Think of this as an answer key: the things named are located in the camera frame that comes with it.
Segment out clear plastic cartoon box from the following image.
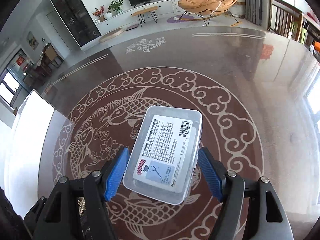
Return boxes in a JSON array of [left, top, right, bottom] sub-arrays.
[[123, 106, 202, 205]]

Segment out beaded hair clip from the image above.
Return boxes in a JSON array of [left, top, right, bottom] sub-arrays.
[[78, 197, 86, 217]]

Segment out white storage box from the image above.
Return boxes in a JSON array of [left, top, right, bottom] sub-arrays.
[[1, 90, 55, 217]]

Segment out round floor cushion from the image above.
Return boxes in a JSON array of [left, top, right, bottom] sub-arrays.
[[99, 28, 125, 43]]

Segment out red flower vase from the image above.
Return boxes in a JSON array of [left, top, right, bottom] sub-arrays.
[[92, 5, 113, 22]]

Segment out wooden dining chair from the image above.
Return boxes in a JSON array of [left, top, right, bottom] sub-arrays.
[[268, 0, 303, 42]]

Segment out small wooden bench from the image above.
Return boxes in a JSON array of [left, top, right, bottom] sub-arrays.
[[131, 5, 160, 27]]

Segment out green potted plant left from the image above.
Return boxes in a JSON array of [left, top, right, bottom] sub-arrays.
[[108, 0, 124, 14]]

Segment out dark display cabinet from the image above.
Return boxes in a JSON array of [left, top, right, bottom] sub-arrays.
[[50, 0, 101, 47]]

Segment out white tv cabinet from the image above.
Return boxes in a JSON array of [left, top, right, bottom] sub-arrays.
[[97, 0, 184, 35]]

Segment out orange lounge chair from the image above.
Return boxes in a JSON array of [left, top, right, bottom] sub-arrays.
[[177, 0, 241, 27]]

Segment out grey curtain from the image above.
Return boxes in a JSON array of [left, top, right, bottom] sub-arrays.
[[245, 0, 269, 29]]

